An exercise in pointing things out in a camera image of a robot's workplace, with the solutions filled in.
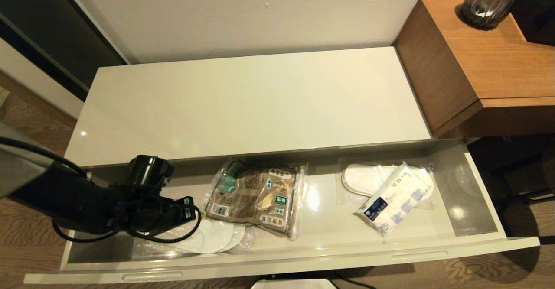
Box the brown kraft pack green labels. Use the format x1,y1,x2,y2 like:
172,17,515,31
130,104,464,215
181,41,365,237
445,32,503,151
204,159,308,241

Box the beige cabinet drawer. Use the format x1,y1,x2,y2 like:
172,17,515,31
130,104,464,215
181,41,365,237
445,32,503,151
24,140,540,284

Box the white tissue pack blue label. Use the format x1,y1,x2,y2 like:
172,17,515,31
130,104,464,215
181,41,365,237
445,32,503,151
353,163,434,236

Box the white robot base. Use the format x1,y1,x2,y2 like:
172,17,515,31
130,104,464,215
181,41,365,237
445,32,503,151
251,279,339,289

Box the white slippers in clear bag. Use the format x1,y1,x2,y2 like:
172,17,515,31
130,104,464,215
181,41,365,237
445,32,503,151
130,218,256,257
337,158,436,211

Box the beige glossy cabinet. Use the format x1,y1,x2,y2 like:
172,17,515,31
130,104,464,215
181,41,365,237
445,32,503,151
64,46,434,169

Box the dark wardrobe panel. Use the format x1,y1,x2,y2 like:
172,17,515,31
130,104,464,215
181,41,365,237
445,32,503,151
0,0,130,102

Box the brown wooden desk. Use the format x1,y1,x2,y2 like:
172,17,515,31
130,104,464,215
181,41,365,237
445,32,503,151
394,0,555,139

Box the dark ribbed glass vase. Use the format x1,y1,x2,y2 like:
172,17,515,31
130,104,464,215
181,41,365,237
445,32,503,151
460,0,533,31

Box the black box on desk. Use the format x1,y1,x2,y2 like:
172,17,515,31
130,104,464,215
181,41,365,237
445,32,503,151
511,0,555,47

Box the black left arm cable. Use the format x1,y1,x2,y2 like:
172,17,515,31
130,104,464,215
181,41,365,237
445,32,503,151
0,136,203,244

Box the black floor cable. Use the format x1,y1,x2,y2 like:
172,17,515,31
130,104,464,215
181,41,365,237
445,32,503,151
332,271,378,289

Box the black metal chair frame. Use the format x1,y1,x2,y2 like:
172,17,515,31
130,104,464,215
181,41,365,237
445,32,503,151
466,135,555,246

